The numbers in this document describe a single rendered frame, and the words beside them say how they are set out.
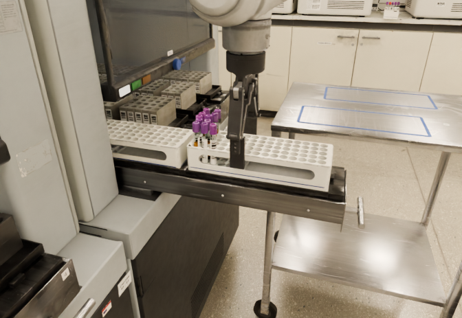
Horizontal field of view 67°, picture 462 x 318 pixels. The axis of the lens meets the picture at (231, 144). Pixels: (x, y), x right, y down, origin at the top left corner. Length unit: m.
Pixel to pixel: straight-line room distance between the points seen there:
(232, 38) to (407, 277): 1.03
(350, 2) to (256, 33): 2.34
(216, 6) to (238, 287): 1.32
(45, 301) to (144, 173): 0.33
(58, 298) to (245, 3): 0.49
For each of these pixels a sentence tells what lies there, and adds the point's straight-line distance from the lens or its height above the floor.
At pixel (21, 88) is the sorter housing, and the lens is 0.60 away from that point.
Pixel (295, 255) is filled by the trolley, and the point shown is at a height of 0.28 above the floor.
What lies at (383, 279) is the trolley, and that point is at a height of 0.28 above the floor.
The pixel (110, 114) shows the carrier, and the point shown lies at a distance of 0.99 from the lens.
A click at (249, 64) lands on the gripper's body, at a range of 0.65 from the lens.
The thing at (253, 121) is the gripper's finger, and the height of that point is 0.90.
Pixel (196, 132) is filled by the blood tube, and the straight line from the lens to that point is 0.71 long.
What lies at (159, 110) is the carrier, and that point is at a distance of 0.92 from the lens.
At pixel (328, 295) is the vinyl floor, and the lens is 1.62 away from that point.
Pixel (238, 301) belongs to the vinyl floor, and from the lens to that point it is 1.55.
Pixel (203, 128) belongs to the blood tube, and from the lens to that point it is 0.70.
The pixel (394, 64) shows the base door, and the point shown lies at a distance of 3.03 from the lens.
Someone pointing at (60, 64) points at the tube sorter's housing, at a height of 1.06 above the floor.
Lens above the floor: 1.20
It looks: 26 degrees down
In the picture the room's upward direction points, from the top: straight up
